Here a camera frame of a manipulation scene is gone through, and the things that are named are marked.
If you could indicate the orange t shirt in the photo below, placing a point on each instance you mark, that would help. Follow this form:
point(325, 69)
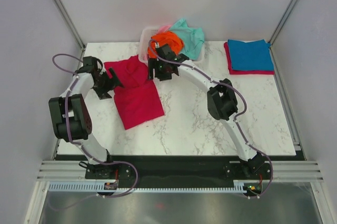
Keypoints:
point(171, 39)

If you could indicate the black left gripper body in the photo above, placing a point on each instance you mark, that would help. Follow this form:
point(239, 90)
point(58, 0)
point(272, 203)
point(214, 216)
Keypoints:
point(103, 86)

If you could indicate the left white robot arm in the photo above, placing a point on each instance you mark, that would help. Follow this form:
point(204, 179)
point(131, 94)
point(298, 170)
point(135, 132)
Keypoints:
point(71, 119)

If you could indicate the crimson red t shirt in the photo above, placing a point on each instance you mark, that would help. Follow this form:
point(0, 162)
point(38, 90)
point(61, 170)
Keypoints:
point(137, 101)

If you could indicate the left aluminium frame post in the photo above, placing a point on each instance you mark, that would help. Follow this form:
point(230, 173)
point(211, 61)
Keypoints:
point(69, 23)

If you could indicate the pink plastic laundry basket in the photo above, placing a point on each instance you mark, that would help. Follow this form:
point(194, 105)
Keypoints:
point(147, 33)

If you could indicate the folded blue t shirt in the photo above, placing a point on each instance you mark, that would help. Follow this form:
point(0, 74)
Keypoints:
point(250, 56)

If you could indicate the aluminium frame post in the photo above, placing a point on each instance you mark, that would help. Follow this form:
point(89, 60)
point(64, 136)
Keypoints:
point(69, 23)
point(282, 22)

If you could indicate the pink t shirt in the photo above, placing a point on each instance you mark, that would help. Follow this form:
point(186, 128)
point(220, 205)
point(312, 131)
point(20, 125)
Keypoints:
point(164, 29)

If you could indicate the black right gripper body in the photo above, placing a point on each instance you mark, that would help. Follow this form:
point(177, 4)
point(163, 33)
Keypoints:
point(160, 71)

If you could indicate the folded red t shirt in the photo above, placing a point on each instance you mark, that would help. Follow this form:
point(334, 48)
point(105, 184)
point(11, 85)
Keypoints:
point(238, 72)

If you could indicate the right aluminium frame post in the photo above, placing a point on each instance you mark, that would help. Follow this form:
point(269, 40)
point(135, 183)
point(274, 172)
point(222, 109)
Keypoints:
point(282, 22)

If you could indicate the teal t shirt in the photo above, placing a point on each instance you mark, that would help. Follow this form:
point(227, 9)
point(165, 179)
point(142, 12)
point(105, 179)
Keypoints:
point(192, 37)

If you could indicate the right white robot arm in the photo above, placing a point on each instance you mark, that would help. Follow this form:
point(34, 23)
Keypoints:
point(224, 103)

